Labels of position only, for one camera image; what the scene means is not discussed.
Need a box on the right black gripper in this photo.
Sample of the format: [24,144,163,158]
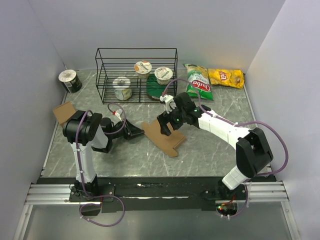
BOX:
[157,104,186,137]

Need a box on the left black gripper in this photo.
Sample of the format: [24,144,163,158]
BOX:
[109,117,145,140]

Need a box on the brown cardboard box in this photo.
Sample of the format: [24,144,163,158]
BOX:
[141,119,186,158]

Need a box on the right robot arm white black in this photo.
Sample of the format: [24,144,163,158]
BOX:
[157,92,274,200]

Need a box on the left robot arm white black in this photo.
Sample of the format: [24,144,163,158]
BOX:
[62,110,145,201]

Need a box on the small folded cardboard box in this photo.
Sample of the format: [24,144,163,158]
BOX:
[52,101,76,127]

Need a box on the white lidded cup lower shelf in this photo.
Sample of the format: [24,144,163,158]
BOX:
[112,76,132,101]

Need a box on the yogurt cup beige label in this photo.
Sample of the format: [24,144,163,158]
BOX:
[154,66,173,85]

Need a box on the yogurt cup orange label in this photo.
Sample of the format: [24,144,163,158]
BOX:
[134,60,152,79]

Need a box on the green Chuba chips bag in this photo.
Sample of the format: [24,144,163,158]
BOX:
[183,64,214,101]

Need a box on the black can white lid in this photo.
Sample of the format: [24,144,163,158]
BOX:
[58,69,82,93]

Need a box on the yellow Lays chips bag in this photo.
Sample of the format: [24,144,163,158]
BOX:
[208,68,245,89]

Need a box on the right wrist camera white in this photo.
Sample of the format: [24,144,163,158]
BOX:
[159,94,177,114]

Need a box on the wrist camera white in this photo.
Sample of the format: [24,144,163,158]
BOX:
[112,109,126,122]
[159,94,177,114]

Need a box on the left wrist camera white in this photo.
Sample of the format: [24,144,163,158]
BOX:
[112,109,126,122]

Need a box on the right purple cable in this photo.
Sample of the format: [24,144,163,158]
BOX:
[162,78,290,218]

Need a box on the black wire rack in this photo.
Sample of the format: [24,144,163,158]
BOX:
[95,47,178,104]

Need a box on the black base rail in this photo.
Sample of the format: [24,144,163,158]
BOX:
[36,174,277,215]

